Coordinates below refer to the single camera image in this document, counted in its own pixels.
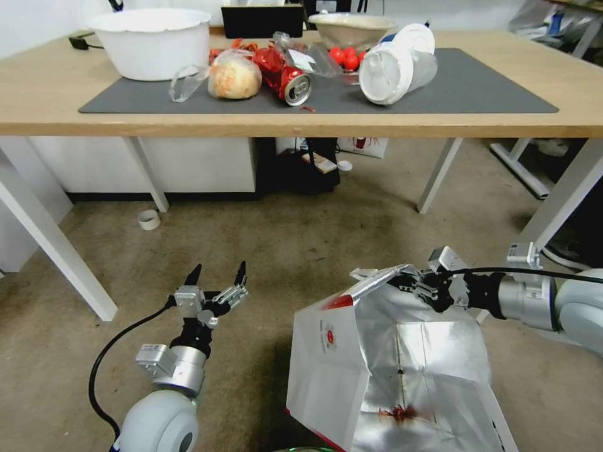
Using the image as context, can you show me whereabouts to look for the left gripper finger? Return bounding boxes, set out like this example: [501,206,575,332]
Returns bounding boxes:
[182,262,204,289]
[207,260,249,317]

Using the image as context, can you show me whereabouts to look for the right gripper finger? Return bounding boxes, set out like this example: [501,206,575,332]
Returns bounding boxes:
[408,264,448,286]
[389,278,454,315]

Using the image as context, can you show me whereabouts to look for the foil-lined white delivery bag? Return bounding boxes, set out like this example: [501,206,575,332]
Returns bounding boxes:
[284,263,521,452]

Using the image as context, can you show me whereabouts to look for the black bag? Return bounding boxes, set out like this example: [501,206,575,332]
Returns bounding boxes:
[256,136,341,196]

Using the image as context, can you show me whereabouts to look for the white paper bag red print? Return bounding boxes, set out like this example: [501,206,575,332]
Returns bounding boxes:
[337,136,389,160]

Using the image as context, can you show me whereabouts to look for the bread in plastic bag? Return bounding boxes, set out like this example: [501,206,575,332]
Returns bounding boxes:
[207,48,263,100]

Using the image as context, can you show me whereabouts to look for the wide white cabinet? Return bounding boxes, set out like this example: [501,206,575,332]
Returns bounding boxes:
[28,136,259,202]

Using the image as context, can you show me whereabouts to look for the small printed box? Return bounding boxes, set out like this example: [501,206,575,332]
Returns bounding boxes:
[301,150,338,175]

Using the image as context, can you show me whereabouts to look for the wooden table white legs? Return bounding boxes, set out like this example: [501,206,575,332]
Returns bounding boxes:
[0,26,603,323]

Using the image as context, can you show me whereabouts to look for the grey desk mat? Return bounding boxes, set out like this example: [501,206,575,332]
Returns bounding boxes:
[77,46,560,115]

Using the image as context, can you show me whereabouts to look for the clear plastic packaging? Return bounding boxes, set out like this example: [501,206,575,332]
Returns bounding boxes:
[168,64,213,104]

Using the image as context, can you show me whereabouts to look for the large translucent plastic cup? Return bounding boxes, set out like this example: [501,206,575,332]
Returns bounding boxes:
[359,46,439,105]

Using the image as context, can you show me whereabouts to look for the crushed red drink can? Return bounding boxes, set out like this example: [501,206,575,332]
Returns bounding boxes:
[254,46,313,107]

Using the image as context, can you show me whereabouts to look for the white plastic basin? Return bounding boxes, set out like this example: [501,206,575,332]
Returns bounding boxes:
[87,8,213,82]

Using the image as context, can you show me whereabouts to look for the white round container lid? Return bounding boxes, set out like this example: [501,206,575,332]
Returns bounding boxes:
[376,23,437,57]

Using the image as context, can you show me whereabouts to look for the orange red snack wrapper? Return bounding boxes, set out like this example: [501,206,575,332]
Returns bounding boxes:
[210,38,260,62]

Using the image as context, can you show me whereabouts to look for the clear plastic wrapper with label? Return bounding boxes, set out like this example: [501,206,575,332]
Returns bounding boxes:
[272,31,352,78]

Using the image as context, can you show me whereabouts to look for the beige disposable bowl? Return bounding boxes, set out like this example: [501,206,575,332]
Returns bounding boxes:
[308,13,398,48]

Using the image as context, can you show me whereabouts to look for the black power adapter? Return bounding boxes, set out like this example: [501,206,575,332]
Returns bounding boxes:
[69,33,105,51]

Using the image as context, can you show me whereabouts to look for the black box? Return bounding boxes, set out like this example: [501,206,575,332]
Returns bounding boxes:
[220,5,305,40]

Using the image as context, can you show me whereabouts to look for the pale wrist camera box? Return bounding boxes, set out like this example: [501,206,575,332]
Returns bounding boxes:
[427,246,466,276]
[173,284,207,317]

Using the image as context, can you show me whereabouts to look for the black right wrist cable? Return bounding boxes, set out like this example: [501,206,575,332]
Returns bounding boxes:
[442,266,603,285]

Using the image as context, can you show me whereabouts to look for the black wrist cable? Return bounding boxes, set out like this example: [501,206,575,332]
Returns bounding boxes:
[88,301,178,441]
[442,266,603,285]

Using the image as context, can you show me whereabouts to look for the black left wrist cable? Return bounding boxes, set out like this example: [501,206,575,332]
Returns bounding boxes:
[88,301,178,441]

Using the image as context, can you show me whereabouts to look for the white desk frame foot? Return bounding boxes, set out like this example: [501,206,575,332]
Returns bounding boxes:
[489,139,552,201]

